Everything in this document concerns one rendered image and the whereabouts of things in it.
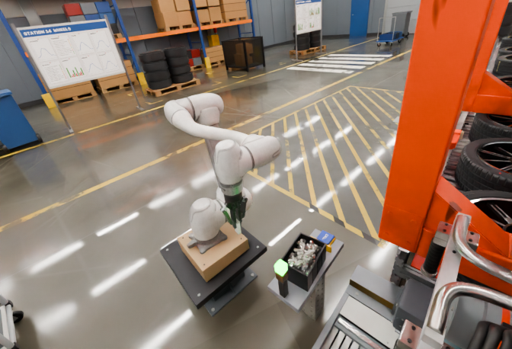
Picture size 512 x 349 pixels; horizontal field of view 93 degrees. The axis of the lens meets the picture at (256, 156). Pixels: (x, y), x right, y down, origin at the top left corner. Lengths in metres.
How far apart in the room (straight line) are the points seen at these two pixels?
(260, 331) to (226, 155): 1.13
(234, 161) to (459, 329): 0.72
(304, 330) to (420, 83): 1.35
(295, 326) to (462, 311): 1.05
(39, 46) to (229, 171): 5.49
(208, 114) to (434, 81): 0.99
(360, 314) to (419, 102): 1.14
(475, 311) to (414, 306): 0.58
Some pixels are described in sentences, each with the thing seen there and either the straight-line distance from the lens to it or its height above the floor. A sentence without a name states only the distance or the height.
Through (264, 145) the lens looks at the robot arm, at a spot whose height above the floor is 1.09.
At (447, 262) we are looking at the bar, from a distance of 0.76.
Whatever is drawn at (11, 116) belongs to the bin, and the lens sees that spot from 6.02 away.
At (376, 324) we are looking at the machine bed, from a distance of 1.65.
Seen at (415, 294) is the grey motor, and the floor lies 0.41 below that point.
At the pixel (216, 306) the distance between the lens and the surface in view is 1.78.
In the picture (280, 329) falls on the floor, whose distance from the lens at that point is 1.67.
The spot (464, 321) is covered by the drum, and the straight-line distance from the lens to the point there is 0.78.
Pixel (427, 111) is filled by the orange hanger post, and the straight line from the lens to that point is 1.00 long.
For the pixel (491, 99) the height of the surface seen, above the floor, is 0.65.
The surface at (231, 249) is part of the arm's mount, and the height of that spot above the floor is 0.39.
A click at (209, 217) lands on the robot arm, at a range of 1.39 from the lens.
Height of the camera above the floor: 1.52
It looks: 30 degrees down
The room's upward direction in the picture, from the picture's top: 8 degrees counter-clockwise
